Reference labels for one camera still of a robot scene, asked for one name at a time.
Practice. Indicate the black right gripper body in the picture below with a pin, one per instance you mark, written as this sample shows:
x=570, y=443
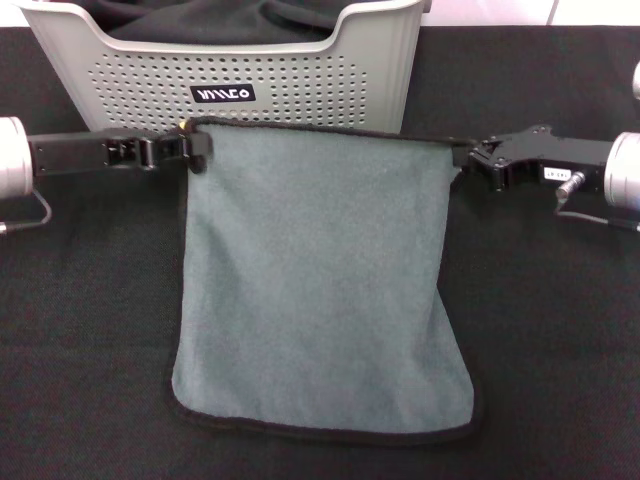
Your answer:
x=555, y=155

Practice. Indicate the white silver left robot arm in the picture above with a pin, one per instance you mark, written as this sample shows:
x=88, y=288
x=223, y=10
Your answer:
x=12, y=155

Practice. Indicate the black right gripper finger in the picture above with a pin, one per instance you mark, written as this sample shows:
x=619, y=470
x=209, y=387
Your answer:
x=481, y=167
x=475, y=151

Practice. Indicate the grey yellow towel black trim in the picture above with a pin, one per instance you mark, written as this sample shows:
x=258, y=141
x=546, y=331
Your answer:
x=320, y=275

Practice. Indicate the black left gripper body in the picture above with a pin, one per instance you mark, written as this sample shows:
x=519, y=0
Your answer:
x=75, y=152

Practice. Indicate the black tablecloth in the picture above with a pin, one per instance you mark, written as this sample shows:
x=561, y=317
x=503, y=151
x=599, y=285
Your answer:
x=75, y=350

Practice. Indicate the grey perforated storage box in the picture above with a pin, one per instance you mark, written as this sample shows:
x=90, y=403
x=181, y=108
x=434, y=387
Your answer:
x=300, y=75

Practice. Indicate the black cloth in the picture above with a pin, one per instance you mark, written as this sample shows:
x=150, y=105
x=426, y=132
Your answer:
x=225, y=20

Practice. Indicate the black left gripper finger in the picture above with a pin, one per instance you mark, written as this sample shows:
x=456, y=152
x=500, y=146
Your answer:
x=199, y=164
x=175, y=145

